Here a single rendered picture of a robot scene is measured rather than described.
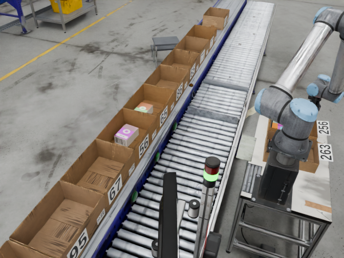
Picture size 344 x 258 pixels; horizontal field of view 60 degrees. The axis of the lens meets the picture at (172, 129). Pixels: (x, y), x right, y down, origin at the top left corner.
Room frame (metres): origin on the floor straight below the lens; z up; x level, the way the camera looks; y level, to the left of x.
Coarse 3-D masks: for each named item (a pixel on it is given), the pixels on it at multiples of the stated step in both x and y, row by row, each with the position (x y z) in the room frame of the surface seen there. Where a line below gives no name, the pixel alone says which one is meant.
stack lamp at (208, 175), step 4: (204, 168) 0.70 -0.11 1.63; (208, 168) 0.68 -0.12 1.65; (212, 168) 0.68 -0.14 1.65; (216, 168) 0.68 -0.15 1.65; (204, 172) 0.69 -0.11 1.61; (208, 172) 0.68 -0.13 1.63; (212, 172) 0.67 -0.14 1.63; (216, 172) 0.68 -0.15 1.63; (204, 176) 0.69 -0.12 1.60; (208, 176) 0.68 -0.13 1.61; (212, 176) 0.67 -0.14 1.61; (216, 176) 0.68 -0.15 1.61; (208, 180) 0.68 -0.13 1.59; (212, 180) 0.67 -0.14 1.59
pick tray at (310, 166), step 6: (270, 132) 1.89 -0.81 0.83; (270, 138) 1.88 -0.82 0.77; (312, 144) 1.79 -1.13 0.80; (264, 150) 1.70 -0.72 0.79; (312, 150) 1.76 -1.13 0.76; (264, 156) 1.63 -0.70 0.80; (312, 156) 1.70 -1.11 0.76; (318, 156) 1.60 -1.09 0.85; (300, 162) 1.55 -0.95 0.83; (306, 162) 1.54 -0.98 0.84; (312, 162) 1.53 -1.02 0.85; (318, 162) 1.54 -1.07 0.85; (300, 168) 1.55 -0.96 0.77; (306, 168) 1.54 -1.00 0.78; (312, 168) 1.53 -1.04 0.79
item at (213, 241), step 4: (212, 232) 0.80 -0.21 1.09; (208, 236) 0.77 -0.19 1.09; (212, 236) 0.77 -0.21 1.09; (216, 236) 0.77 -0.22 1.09; (220, 236) 0.78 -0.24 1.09; (208, 240) 0.75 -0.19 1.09; (212, 240) 0.76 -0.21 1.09; (216, 240) 0.76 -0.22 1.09; (220, 240) 0.76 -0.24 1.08; (208, 244) 0.73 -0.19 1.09; (212, 244) 0.73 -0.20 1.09; (216, 244) 0.74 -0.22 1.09; (204, 248) 0.72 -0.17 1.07; (208, 248) 0.72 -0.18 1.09; (212, 248) 0.72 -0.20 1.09; (216, 248) 0.72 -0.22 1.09; (204, 252) 0.70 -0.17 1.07; (208, 252) 0.70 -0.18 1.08; (212, 252) 0.70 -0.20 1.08; (216, 252) 0.70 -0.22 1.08; (208, 256) 0.69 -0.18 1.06; (212, 256) 0.69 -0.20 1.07; (216, 256) 0.69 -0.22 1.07
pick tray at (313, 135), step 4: (268, 120) 2.15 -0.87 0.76; (316, 120) 2.05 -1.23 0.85; (268, 124) 2.02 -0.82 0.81; (316, 124) 1.99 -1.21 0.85; (268, 128) 1.93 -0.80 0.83; (272, 128) 1.92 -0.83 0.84; (276, 128) 1.92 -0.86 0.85; (312, 128) 2.05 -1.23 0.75; (316, 128) 1.94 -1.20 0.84; (312, 132) 2.00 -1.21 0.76; (316, 132) 1.90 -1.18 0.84; (312, 136) 1.83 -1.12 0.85; (316, 136) 1.85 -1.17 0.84
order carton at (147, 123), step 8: (120, 112) 1.83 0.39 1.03; (128, 112) 1.85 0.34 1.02; (136, 112) 1.83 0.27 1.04; (112, 120) 1.71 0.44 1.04; (120, 120) 1.81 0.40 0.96; (128, 120) 1.85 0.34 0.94; (136, 120) 1.83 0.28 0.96; (144, 120) 1.80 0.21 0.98; (152, 120) 1.78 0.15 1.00; (104, 128) 1.61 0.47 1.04; (112, 128) 1.70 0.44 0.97; (120, 128) 1.80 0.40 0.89; (144, 128) 1.80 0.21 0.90; (152, 128) 1.67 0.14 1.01; (104, 136) 1.59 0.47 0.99; (112, 136) 1.68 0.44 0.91; (144, 136) 1.54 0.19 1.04; (136, 144) 1.63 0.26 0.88; (136, 152) 1.42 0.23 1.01; (144, 152) 1.54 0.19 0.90; (136, 160) 1.41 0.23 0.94
